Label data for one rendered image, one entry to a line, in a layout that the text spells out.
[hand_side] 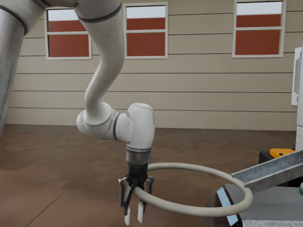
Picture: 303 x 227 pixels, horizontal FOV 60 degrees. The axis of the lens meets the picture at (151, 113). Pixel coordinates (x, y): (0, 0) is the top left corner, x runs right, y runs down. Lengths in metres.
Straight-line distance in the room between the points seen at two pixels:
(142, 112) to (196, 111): 6.32
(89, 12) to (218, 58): 6.69
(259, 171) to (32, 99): 7.64
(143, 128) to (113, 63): 0.30
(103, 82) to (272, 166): 0.87
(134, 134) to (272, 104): 6.73
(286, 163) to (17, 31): 1.17
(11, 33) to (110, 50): 0.22
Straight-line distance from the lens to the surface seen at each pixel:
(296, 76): 2.09
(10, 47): 0.53
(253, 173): 1.27
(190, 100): 7.15
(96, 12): 0.57
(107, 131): 0.93
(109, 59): 0.66
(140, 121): 0.88
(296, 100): 2.12
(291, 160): 1.36
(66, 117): 7.99
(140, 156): 0.91
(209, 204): 1.36
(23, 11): 0.56
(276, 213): 1.19
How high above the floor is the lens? 1.34
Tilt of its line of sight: 8 degrees down
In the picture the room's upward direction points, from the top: straight up
